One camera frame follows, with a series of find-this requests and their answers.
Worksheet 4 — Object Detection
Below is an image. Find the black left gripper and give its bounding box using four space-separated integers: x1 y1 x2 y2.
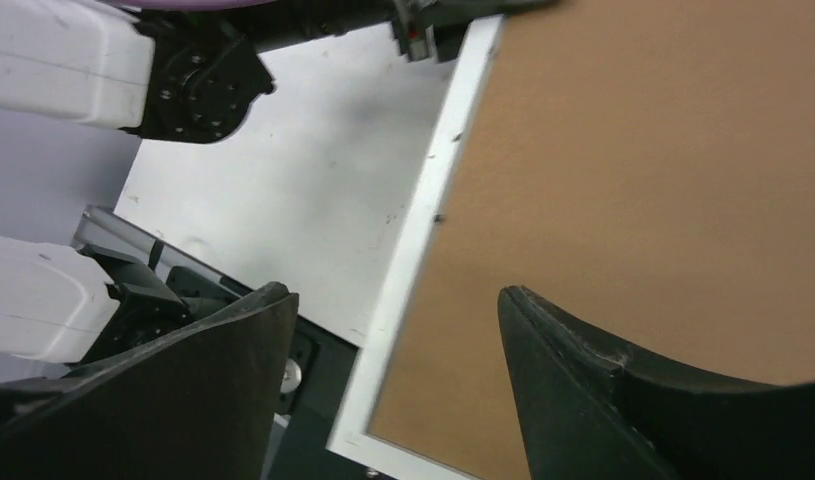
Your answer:
390 0 561 64

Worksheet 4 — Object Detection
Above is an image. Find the aluminium front rail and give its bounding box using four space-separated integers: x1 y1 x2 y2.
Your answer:
72 205 252 303

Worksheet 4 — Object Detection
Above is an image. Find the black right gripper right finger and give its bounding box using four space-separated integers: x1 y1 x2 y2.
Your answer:
497 286 815 479

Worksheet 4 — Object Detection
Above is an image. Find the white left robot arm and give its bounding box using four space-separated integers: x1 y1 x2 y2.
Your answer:
0 1 509 346

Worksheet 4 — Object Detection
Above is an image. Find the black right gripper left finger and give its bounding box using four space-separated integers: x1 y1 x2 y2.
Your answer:
0 282 299 479

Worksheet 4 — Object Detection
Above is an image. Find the brown frame backing board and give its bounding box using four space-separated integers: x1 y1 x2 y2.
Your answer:
370 1 815 479

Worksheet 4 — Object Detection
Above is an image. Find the white picture frame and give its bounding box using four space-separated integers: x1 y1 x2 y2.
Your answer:
327 15 505 479

